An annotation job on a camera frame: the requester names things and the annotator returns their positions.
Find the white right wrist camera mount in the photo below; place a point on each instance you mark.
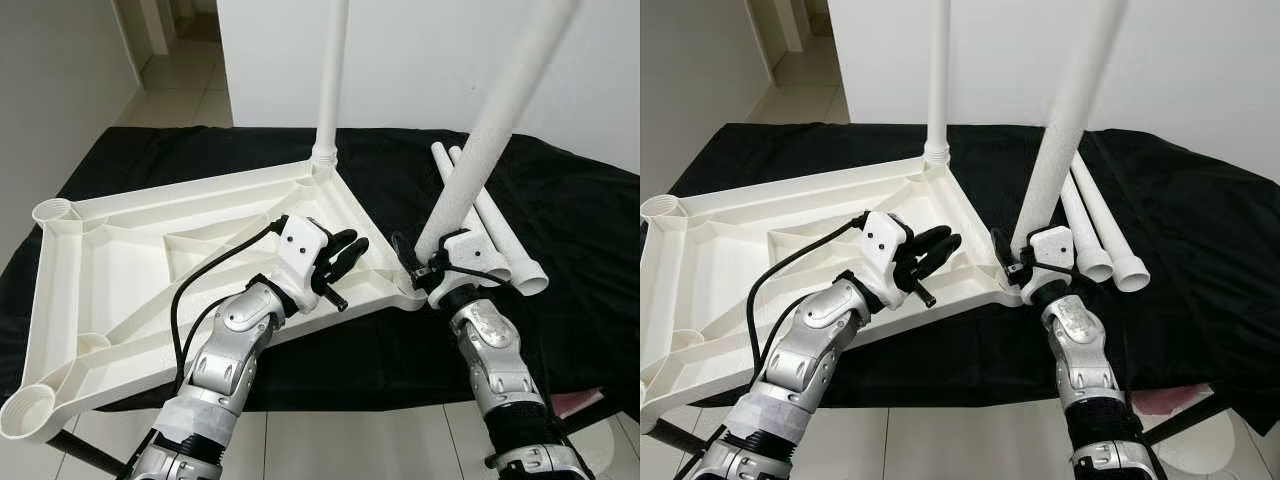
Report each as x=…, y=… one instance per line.
x=470, y=252
x=1048, y=248

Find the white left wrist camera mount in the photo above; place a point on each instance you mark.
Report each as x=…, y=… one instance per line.
x=300, y=250
x=885, y=245

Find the large pink towel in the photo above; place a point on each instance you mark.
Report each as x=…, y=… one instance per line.
x=575, y=403
x=1175, y=400

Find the black metal table leg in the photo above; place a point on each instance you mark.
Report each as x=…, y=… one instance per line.
x=1185, y=420
x=685, y=440
x=590, y=418
x=90, y=455

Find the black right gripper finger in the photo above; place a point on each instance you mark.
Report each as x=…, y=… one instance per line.
x=1001, y=254
x=405, y=260

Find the white plastic table top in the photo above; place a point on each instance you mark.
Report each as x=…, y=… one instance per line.
x=110, y=260
x=720, y=270

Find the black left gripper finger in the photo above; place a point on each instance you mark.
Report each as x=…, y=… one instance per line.
x=942, y=257
x=341, y=245
x=354, y=262
x=929, y=241

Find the white plastic table leg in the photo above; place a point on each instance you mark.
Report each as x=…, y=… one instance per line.
x=1110, y=220
x=476, y=212
x=490, y=120
x=510, y=235
x=1082, y=225
x=1065, y=120
x=330, y=70
x=938, y=70

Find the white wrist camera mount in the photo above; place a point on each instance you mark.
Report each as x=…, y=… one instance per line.
x=470, y=252
x=1048, y=248
x=300, y=250
x=885, y=245

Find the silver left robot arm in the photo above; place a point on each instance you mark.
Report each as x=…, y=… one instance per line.
x=225, y=370
x=810, y=370

